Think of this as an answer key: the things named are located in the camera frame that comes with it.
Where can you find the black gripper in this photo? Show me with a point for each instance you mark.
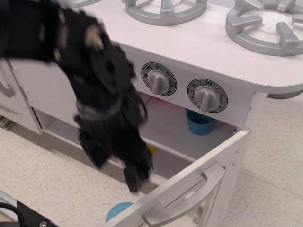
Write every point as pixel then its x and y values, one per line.
pixel 112 128

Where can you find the white oven door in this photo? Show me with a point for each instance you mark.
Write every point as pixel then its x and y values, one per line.
pixel 210 179

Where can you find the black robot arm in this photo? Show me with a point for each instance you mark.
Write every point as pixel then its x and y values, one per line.
pixel 76 42

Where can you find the yellow toy utensil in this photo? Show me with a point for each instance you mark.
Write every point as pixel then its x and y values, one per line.
pixel 152 149

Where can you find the blue round lid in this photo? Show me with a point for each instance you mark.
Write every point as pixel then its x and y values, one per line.
pixel 118 208

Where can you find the blue plastic cup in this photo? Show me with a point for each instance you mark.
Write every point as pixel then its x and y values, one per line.
pixel 199 124

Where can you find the grey middle control knob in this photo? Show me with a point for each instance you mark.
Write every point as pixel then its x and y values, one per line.
pixel 159 79

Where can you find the grey control knob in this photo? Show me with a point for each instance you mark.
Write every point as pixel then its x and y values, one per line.
pixel 207 95
pixel 159 79

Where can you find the grey right control knob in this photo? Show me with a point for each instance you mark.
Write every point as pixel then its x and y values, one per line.
pixel 207 95

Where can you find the white far-left door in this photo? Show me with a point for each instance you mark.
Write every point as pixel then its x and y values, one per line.
pixel 13 102

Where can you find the white toy kitchen unit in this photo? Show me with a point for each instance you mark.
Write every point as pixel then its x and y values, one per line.
pixel 72 194

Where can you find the grey middle burner grate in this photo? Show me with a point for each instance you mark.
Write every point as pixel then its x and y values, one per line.
pixel 164 12

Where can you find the grey burner grate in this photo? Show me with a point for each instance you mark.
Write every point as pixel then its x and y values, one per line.
pixel 164 12
pixel 270 27

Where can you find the grey right burner grate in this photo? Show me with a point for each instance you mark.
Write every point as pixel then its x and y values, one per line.
pixel 270 27

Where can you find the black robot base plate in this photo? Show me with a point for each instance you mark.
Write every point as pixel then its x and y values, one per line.
pixel 23 216

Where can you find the white cabinet door grey handle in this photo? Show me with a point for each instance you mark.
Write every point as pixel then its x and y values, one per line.
pixel 48 91

